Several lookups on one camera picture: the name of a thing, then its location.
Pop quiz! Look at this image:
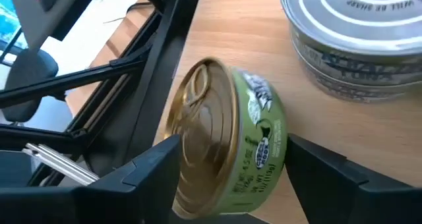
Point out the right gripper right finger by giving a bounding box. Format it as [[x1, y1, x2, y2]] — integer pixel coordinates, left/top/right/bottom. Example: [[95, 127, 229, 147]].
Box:
[[285, 133, 422, 224]]

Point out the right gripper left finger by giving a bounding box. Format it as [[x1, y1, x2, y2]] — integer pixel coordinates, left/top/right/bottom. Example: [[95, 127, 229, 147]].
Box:
[[0, 134, 181, 224]]

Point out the green label gold lid can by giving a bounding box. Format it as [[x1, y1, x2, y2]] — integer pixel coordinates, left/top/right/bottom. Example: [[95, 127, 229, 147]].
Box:
[[164, 56, 288, 220]]

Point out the silver lid seafood can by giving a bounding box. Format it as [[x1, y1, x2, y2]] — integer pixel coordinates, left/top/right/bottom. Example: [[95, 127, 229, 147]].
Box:
[[278, 0, 422, 86]]

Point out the dark gray rounded object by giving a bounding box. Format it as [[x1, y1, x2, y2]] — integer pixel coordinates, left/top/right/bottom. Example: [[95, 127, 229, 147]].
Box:
[[1, 49, 59, 123]]

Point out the black desk leg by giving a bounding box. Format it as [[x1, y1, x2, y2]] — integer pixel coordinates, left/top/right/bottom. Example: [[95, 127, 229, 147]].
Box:
[[49, 0, 102, 42]]

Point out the gray desk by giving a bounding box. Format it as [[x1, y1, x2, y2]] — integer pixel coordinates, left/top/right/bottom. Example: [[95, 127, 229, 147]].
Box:
[[7, 0, 67, 50]]

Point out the silver metal bracket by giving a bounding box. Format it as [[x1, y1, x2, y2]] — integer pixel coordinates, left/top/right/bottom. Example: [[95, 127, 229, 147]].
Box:
[[22, 142, 100, 186]]

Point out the black diagonal frame strut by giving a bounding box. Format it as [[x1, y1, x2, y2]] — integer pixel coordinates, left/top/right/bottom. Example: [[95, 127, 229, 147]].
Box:
[[0, 57, 148, 109]]

